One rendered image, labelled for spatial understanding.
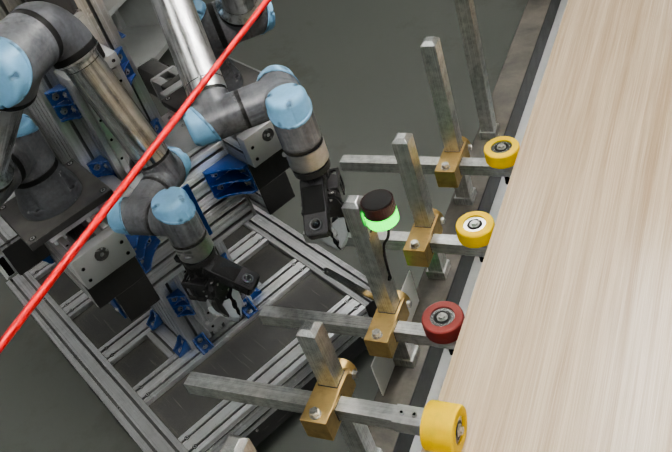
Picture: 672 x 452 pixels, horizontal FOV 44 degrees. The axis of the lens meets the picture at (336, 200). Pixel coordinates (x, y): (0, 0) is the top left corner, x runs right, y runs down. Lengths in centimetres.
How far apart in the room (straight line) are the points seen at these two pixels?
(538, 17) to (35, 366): 218
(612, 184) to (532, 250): 24
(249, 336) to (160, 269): 56
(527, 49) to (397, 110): 123
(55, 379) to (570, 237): 211
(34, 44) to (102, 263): 61
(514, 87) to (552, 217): 80
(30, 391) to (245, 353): 96
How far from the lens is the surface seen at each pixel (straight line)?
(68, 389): 319
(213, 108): 153
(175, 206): 162
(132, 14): 502
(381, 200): 146
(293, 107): 142
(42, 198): 201
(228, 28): 207
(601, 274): 162
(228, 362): 264
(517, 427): 143
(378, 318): 167
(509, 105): 240
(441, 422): 136
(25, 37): 157
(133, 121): 172
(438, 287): 192
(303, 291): 273
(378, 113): 376
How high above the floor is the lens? 209
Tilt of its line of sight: 39 degrees down
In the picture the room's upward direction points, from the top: 20 degrees counter-clockwise
